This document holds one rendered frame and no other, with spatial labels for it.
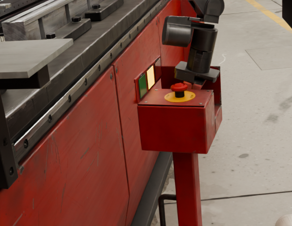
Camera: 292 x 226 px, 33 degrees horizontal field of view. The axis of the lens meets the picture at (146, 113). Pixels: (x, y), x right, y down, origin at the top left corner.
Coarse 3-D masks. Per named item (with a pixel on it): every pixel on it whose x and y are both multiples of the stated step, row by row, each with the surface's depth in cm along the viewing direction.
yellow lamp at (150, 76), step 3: (150, 69) 121; (147, 72) 119; (150, 72) 121; (153, 72) 123; (147, 75) 119; (150, 75) 121; (153, 75) 123; (150, 78) 121; (153, 78) 123; (150, 81) 121; (153, 81) 123; (150, 84) 121
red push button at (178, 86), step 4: (176, 84) 115; (180, 84) 114; (184, 84) 114; (172, 88) 114; (176, 88) 113; (180, 88) 113; (184, 88) 113; (176, 92) 114; (180, 92) 114; (184, 92) 115; (176, 96) 115; (180, 96) 114
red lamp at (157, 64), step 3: (159, 60) 127; (156, 63) 125; (159, 63) 127; (156, 66) 125; (159, 66) 128; (156, 69) 125; (159, 69) 128; (156, 72) 125; (159, 72) 128; (156, 75) 125; (159, 75) 128; (156, 78) 125
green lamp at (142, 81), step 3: (144, 75) 116; (141, 78) 114; (144, 78) 116; (141, 81) 114; (144, 81) 116; (141, 84) 114; (144, 84) 117; (141, 87) 115; (144, 87) 117; (141, 90) 115; (144, 90) 117; (141, 93) 115; (144, 93) 117; (141, 96) 115
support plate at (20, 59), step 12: (0, 48) 80; (12, 48) 79; (24, 48) 79; (36, 48) 78; (48, 48) 77; (60, 48) 77; (0, 60) 73; (12, 60) 72; (24, 60) 72; (36, 60) 71; (48, 60) 73; (0, 72) 67; (12, 72) 67; (24, 72) 66
